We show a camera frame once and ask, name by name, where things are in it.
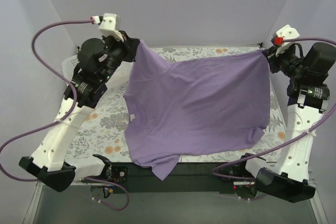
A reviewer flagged purple t-shirt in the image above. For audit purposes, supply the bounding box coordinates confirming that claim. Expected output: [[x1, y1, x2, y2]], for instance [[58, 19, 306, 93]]
[[124, 42, 270, 180]]

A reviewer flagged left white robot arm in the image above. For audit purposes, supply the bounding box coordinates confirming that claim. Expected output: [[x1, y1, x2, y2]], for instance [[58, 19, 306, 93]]
[[19, 31, 140, 192]]

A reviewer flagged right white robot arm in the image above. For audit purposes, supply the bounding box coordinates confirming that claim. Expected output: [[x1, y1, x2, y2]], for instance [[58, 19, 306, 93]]
[[245, 42, 335, 203]]

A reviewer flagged white plastic basket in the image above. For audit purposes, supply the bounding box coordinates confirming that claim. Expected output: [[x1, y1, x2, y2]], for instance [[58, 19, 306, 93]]
[[61, 55, 132, 89]]

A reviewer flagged floral table mat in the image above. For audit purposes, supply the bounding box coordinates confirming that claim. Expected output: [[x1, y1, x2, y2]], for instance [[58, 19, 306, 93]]
[[66, 46, 286, 163]]

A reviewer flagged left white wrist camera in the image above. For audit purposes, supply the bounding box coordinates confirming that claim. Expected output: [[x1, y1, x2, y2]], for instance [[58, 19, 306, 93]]
[[90, 13, 124, 41]]

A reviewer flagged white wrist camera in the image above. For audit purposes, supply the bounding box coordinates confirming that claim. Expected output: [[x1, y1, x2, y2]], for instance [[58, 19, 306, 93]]
[[90, 13, 124, 41], [270, 25, 300, 54]]

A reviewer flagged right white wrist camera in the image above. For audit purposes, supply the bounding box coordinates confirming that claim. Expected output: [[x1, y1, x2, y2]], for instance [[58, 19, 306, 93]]
[[270, 25, 300, 54]]

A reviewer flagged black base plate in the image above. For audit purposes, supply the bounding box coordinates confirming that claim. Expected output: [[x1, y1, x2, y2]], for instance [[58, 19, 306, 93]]
[[93, 163, 258, 198]]

